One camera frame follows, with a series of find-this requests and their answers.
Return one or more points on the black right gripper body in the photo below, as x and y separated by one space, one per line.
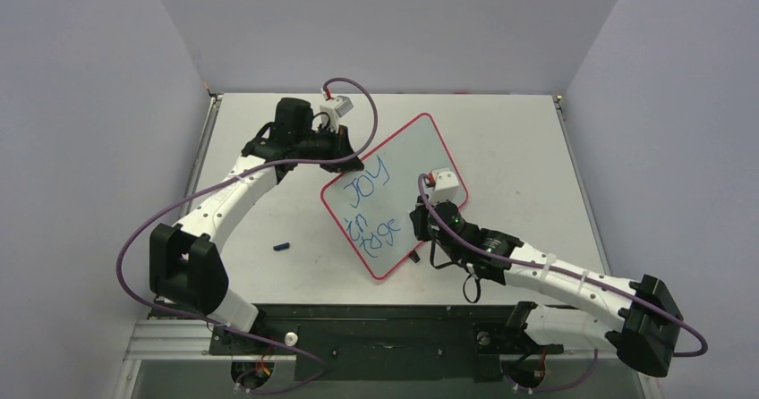
421 223

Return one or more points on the blue marker cap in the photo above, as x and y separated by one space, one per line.
281 246

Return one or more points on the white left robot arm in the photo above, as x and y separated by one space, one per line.
185 265

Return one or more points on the black whiteboard foot clip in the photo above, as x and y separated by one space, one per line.
414 257

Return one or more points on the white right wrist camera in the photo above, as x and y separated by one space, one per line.
443 184

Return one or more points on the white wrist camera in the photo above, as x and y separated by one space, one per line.
332 110
443 184

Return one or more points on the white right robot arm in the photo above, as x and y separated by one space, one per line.
639 319

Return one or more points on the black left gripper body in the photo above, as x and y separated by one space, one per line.
326 145

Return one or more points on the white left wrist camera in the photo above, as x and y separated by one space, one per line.
332 110

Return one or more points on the aluminium frame rail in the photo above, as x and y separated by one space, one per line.
189 339

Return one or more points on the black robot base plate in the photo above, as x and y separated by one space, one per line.
355 364

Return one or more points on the pink framed whiteboard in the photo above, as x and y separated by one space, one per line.
372 207

